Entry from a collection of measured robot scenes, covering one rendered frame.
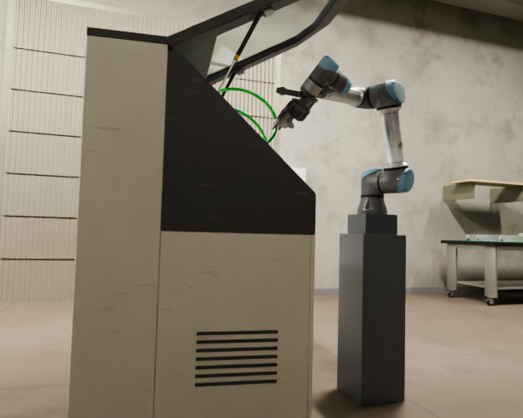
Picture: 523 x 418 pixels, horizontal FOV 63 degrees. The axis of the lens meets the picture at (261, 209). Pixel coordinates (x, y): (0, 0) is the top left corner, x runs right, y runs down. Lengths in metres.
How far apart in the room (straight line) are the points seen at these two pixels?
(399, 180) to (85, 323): 1.48
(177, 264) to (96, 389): 0.50
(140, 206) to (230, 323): 0.53
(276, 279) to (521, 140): 6.72
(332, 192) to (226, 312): 4.36
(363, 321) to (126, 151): 1.30
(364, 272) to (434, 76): 5.28
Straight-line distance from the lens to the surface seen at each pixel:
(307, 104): 1.81
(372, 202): 2.21
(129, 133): 1.61
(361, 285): 2.12
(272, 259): 1.62
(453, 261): 6.27
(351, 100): 2.14
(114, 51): 1.70
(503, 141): 7.74
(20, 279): 5.25
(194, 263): 1.58
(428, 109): 6.89
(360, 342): 2.17
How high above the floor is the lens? 0.79
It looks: 3 degrees up
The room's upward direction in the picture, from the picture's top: 2 degrees clockwise
